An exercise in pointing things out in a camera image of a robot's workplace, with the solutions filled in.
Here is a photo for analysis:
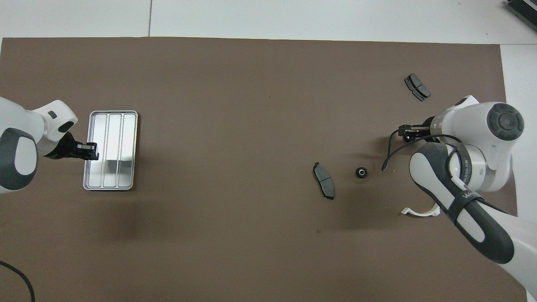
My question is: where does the dark keyboard device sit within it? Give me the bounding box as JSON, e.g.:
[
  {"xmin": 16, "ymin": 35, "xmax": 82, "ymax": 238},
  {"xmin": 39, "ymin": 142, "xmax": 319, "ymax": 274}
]
[{"xmin": 506, "ymin": 0, "xmax": 537, "ymax": 32}]

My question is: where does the white curved plastic bracket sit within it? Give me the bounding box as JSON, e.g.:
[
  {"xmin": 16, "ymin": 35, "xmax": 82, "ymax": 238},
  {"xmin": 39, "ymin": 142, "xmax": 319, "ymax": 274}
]
[{"xmin": 401, "ymin": 203, "xmax": 441, "ymax": 217}]

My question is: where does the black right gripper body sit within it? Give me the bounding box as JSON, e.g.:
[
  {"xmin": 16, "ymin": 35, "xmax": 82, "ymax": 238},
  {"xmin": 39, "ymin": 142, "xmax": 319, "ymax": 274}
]
[{"xmin": 417, "ymin": 117, "xmax": 437, "ymax": 137}]

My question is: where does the silver metal tray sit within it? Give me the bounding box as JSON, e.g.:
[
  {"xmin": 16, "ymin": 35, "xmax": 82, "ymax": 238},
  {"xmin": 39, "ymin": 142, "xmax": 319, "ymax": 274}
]
[{"xmin": 83, "ymin": 110, "xmax": 139, "ymax": 191}]

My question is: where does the brown table mat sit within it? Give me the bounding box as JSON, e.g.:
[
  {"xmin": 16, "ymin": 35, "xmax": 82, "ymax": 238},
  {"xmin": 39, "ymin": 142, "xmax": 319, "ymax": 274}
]
[{"xmin": 0, "ymin": 37, "xmax": 528, "ymax": 302}]

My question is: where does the long grey brake pad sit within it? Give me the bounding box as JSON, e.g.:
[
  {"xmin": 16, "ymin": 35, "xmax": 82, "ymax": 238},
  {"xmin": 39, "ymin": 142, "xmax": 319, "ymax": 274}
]
[{"xmin": 313, "ymin": 162, "xmax": 335, "ymax": 200}]

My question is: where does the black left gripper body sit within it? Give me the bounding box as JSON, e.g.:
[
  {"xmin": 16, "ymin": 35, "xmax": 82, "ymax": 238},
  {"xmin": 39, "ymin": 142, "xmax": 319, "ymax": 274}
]
[{"xmin": 44, "ymin": 133, "xmax": 78, "ymax": 159}]

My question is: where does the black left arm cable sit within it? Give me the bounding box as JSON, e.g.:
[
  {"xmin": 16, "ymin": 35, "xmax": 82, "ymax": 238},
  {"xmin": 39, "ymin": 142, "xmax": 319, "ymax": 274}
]
[{"xmin": 0, "ymin": 261, "xmax": 35, "ymax": 302}]

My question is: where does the short grey brake pad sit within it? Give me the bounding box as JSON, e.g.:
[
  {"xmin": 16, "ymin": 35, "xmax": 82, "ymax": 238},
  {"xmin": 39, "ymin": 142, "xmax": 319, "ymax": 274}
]
[{"xmin": 404, "ymin": 73, "xmax": 432, "ymax": 102}]

